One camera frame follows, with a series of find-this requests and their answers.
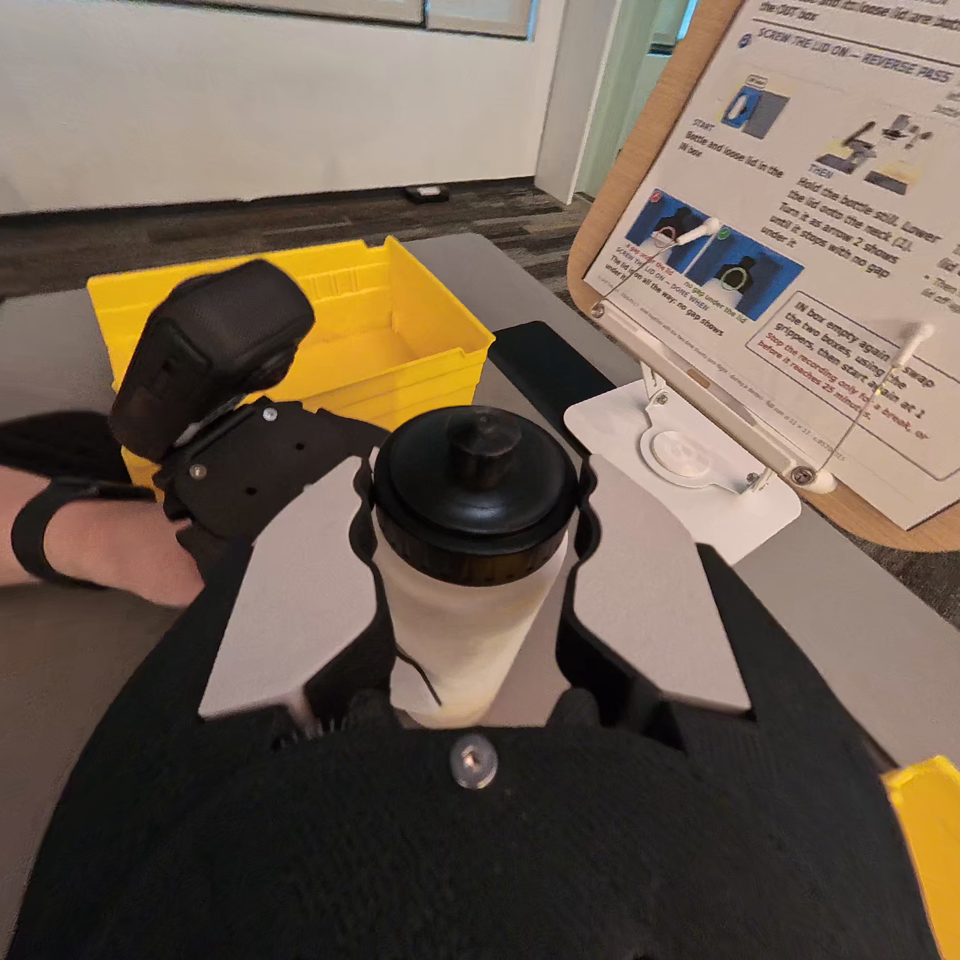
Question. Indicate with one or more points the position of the black bottle lid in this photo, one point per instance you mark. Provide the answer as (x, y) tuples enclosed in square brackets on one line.
[(472, 510)]

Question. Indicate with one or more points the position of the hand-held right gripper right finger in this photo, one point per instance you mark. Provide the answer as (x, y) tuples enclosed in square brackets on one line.
[(652, 600)]

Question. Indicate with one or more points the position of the yellow plastic bin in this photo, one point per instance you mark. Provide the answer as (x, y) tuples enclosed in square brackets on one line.
[(930, 825), (405, 352)]

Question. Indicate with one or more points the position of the printed instruction sheet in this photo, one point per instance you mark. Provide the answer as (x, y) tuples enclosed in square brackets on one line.
[(825, 187)]

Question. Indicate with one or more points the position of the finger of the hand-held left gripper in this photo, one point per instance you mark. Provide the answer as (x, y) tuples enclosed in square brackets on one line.
[(409, 690)]

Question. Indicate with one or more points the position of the window frame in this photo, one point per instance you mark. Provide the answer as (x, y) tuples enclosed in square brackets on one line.
[(480, 15)]

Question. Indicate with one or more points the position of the person's left hand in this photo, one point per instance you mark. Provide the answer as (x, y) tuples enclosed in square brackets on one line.
[(112, 540)]

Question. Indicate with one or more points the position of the white stand base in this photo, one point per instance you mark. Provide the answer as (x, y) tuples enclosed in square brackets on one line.
[(615, 427)]

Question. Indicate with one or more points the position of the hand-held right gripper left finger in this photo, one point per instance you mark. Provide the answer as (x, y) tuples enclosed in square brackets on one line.
[(300, 600)]

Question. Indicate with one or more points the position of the white plastic bottle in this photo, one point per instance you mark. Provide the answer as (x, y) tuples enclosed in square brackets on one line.
[(465, 630)]

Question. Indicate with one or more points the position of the small black floor device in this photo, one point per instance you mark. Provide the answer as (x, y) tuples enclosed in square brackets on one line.
[(427, 195)]

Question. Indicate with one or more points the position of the wooden display board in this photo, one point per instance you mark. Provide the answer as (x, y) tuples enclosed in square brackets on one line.
[(660, 112)]

